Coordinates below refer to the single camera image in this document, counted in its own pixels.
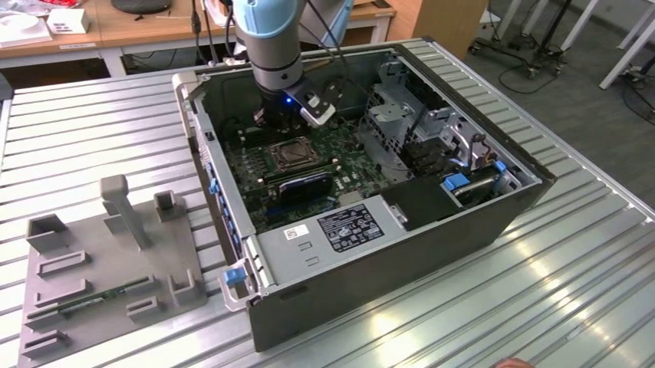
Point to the black grey PC case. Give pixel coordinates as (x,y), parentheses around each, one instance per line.
(358,306)

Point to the white table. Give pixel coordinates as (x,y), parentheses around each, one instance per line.
(629,57)

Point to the green motherboard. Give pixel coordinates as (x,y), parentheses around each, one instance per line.
(353,168)

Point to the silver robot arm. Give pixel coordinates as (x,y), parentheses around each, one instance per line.
(276,57)

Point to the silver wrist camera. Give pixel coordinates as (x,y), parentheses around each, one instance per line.
(319,113)

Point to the black graphics card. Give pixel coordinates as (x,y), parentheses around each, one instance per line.
(305,189)

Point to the blue disk carrier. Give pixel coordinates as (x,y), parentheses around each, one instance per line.
(455,182)

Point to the grey parts rack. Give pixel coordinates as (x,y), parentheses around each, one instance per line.
(118,268)

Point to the silver drive cage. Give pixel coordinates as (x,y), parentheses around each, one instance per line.
(389,115)

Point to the blue plastic latch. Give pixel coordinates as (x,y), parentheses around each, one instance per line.
(499,166)
(234,276)

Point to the dark grey round object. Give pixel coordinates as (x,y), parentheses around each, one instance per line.
(140,4)

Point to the white flat box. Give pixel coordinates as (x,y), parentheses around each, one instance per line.
(26,36)

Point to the green RAM stick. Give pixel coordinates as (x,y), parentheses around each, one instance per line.
(92,301)
(294,177)

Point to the wooden desk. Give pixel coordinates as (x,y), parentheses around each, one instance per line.
(154,27)

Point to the black hard disk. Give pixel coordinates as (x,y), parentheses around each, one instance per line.
(475,191)

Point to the black wheeled stand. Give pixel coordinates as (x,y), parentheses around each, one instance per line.
(554,27)

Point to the black plastic shroud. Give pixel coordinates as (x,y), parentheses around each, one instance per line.
(414,203)

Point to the grey power supply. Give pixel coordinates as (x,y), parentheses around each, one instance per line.
(307,257)

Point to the white labelled box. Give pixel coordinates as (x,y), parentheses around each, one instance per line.
(67,19)

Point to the wooden cabinet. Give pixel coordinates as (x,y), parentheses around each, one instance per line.
(445,23)

